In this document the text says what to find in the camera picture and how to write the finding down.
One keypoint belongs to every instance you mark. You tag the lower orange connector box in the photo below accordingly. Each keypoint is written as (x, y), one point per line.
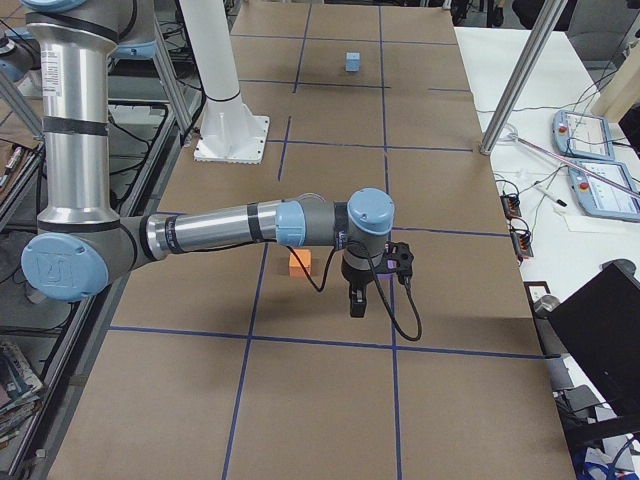
(522, 244)

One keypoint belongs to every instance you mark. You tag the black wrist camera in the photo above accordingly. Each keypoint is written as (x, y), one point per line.
(400, 260)

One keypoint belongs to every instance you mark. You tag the orange foam block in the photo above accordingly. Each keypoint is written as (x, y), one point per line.
(300, 262)

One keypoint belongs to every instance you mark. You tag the teach pendant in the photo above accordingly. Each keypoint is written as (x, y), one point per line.
(600, 199)
(581, 135)

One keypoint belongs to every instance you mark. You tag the black monitor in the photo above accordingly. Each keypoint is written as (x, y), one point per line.
(599, 327)

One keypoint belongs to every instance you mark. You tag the orange connector box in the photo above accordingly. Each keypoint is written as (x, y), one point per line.
(522, 244)
(511, 205)

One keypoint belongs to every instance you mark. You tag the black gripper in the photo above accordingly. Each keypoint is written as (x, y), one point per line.
(354, 278)

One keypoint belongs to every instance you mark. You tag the light blue foam block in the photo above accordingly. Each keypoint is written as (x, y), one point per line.
(352, 62)

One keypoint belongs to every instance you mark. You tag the lower teach pendant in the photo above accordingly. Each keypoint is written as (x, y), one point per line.
(600, 199)

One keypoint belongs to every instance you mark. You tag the aluminium frame post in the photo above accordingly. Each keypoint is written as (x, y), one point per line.
(536, 41)

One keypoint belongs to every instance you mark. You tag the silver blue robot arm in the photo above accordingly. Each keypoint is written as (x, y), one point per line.
(83, 244)

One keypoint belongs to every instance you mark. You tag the stack of books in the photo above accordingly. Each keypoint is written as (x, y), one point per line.
(20, 390)

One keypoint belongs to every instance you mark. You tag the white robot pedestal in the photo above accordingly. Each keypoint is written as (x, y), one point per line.
(229, 131)

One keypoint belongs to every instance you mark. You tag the upper orange connector box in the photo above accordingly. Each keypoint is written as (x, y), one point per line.
(511, 205)

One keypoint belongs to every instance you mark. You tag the black marker pen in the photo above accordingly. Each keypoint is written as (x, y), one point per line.
(554, 198)

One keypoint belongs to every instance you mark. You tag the upper teach pendant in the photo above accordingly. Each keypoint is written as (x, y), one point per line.
(581, 135)

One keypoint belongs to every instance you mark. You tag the long metal rod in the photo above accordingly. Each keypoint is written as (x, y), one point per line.
(573, 165)

